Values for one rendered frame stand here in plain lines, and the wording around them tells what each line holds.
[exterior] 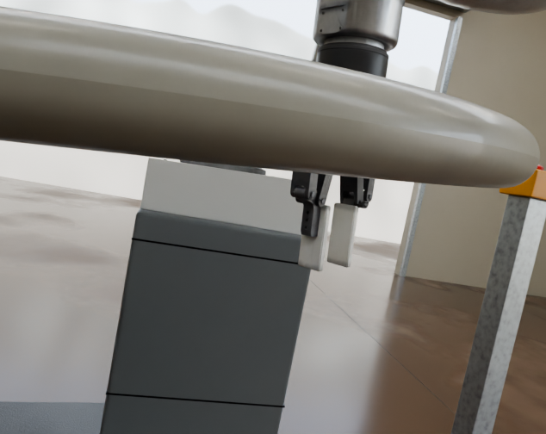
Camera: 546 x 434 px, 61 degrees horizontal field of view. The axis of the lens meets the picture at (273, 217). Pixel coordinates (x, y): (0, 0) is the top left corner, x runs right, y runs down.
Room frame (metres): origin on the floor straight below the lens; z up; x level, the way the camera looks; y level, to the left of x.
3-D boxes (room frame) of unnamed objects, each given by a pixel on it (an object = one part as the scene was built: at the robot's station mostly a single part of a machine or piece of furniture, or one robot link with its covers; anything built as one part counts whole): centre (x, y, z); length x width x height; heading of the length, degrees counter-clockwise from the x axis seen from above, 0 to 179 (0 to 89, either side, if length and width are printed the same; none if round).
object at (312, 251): (0.49, -0.05, 0.87); 0.03 x 0.01 x 0.07; 47
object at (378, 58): (0.50, -0.05, 1.03); 0.08 x 0.07 x 0.09; 137
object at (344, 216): (0.53, -0.08, 0.87); 0.03 x 0.01 x 0.07; 47
